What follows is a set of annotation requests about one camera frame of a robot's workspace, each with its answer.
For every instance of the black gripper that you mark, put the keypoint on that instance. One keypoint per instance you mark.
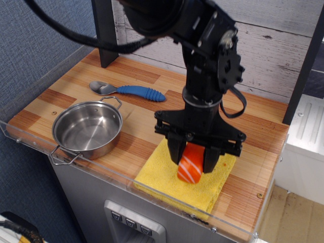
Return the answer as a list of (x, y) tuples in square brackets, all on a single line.
[(200, 123)]

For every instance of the orange salmon sushi toy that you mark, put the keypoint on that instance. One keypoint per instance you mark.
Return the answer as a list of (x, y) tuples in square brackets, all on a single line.
[(191, 164)]

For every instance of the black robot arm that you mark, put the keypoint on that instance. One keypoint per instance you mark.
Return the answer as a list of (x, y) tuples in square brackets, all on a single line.
[(208, 37)]

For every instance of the yellow rag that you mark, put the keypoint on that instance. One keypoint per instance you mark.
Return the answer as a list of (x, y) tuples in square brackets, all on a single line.
[(158, 178)]

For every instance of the silver button panel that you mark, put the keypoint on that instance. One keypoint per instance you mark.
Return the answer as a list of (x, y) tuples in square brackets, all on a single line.
[(128, 226)]

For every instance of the small steel pot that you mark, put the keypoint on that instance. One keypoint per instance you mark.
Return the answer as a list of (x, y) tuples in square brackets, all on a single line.
[(87, 130)]

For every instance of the blue handled metal spoon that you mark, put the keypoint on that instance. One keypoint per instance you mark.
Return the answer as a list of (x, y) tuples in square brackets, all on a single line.
[(102, 88)]

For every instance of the left black frame post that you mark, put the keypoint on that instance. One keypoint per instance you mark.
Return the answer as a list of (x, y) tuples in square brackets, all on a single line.
[(105, 29)]

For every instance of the black frame post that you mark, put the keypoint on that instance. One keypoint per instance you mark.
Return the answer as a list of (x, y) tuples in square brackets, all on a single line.
[(105, 29), (305, 71)]

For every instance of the right black frame post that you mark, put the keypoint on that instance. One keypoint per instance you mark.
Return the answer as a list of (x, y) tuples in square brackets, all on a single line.
[(305, 71)]

